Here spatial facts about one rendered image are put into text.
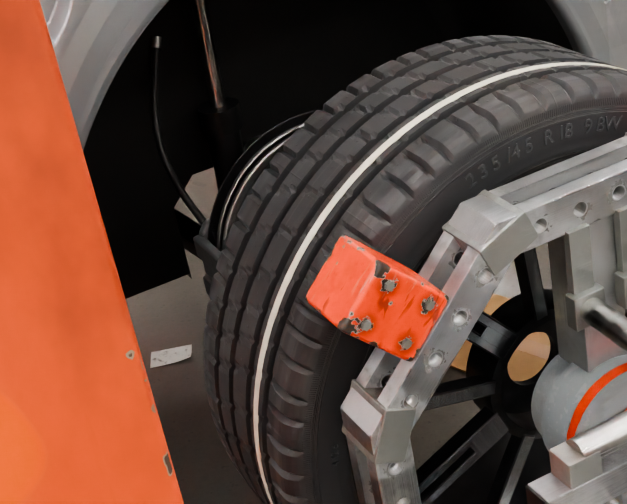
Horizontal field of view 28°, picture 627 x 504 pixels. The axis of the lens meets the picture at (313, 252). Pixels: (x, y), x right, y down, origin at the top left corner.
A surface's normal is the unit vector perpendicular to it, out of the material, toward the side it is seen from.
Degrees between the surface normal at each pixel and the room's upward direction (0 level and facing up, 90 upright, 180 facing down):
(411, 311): 90
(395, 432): 90
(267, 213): 45
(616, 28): 90
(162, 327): 0
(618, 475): 90
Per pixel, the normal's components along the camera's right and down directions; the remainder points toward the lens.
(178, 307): -0.18, -0.87
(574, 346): -0.88, 0.35
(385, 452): 0.45, 0.35
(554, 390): -0.77, -0.31
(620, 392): -0.44, -0.71
